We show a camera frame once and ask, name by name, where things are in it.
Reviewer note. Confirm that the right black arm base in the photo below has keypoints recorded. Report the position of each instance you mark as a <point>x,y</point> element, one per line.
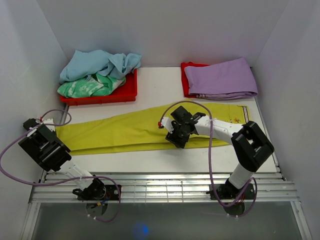
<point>237,202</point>

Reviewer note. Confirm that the folded purple trousers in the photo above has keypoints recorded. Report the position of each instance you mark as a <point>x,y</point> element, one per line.
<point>228,80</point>

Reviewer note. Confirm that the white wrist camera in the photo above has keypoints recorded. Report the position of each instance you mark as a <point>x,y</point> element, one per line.
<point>166,123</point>
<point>49,123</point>

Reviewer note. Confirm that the light blue garment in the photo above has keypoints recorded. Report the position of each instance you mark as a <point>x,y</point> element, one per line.
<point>84,64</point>

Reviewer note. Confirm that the green white patterned garment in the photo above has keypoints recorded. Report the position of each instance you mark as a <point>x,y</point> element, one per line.
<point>95,85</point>

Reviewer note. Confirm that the red plastic tray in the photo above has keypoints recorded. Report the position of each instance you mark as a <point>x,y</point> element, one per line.
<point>126,93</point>

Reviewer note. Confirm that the aluminium rail frame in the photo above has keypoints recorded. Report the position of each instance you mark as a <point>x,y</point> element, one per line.
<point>169,188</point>

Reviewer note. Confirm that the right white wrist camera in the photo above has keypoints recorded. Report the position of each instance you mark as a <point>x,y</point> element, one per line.
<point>166,123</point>

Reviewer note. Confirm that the yellow-green trousers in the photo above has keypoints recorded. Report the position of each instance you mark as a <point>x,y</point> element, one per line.
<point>137,131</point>

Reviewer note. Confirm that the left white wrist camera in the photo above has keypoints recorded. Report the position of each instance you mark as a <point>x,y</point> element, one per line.
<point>49,123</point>

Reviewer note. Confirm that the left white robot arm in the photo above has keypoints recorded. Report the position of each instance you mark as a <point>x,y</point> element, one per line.
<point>51,154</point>

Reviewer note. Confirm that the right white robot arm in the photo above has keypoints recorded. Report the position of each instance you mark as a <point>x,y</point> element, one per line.
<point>251,145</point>

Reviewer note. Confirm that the folded red garment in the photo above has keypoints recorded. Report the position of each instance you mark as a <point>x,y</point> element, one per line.
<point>184,79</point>

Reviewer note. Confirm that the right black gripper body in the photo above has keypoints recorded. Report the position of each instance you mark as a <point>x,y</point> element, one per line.
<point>178,134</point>

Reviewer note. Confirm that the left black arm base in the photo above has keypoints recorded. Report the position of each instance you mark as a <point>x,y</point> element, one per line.
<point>112,192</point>

